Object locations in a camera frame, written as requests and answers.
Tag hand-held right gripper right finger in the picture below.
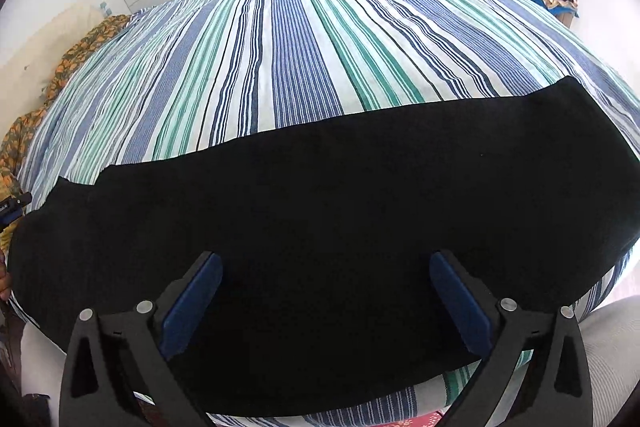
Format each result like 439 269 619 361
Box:
429 249 597 427

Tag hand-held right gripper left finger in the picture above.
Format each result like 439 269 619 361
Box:
59 251 224 427

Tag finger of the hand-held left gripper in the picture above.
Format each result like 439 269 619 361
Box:
0 192 34 229

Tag black pants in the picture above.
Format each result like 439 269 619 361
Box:
9 76 638 418

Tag red patterned rug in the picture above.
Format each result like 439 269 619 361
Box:
385 409 451 427

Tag beige padded headboard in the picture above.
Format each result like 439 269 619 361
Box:
0 0 108 128

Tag orange floral blanket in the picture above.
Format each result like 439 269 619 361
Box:
0 14 133 208

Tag striped blue green bedspread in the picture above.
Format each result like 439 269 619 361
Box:
10 0 640 427

